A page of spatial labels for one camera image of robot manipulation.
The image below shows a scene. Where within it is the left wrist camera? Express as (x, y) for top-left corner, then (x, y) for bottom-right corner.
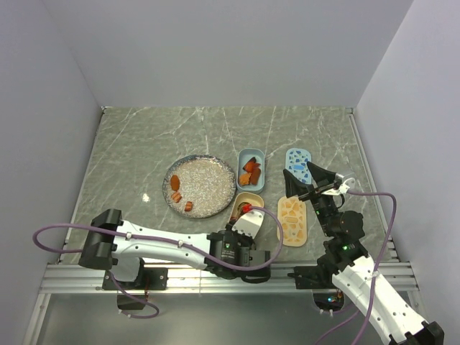
(230, 202), (264, 239)

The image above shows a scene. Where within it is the aluminium frame rail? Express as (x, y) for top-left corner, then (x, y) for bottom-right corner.
(39, 262), (420, 295)

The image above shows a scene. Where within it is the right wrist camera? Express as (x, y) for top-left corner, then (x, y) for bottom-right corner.
(336, 172), (356, 195)

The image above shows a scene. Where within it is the orange fried cutlet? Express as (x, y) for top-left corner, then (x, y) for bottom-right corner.
(239, 172), (252, 186)

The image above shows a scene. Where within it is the blue lunch box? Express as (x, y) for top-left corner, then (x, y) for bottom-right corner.
(236, 148), (265, 194)

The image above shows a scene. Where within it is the red-brown meat slab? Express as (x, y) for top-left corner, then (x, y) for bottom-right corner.
(250, 167), (262, 185)

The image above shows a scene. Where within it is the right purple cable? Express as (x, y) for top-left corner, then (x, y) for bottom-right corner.
(314, 190), (399, 345)

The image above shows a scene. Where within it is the speckled round plate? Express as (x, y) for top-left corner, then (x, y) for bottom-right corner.
(162, 155), (236, 219)

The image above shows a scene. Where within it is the orange crab claw piece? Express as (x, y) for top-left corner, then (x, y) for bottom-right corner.
(243, 160), (260, 173)

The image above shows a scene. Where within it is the beige lunch box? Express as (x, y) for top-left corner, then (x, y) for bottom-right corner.
(229, 192), (265, 224)

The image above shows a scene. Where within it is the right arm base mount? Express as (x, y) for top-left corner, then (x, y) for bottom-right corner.
(287, 254), (345, 313)

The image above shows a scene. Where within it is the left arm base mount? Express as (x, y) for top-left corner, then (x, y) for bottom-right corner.
(101, 267), (168, 312)

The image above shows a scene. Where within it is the orange oval nugget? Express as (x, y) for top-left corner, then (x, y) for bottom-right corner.
(170, 175), (180, 191)

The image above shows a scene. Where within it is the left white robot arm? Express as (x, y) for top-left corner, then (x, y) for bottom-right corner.
(78, 208), (271, 289)

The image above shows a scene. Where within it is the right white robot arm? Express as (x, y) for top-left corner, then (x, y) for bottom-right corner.
(283, 162), (444, 344)

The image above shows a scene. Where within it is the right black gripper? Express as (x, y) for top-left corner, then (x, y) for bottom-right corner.
(282, 161), (337, 236)

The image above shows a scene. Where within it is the blue patterned lid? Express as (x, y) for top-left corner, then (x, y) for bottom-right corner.
(285, 147), (312, 184)

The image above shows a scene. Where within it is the beige patterned lid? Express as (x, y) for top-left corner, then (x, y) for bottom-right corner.
(277, 196), (308, 247)

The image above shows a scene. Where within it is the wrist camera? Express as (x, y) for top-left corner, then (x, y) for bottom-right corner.
(336, 172), (356, 195)
(230, 202), (264, 239)

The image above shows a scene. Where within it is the bacon piece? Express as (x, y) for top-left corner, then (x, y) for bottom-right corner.
(184, 201), (193, 212)
(171, 191), (182, 203)

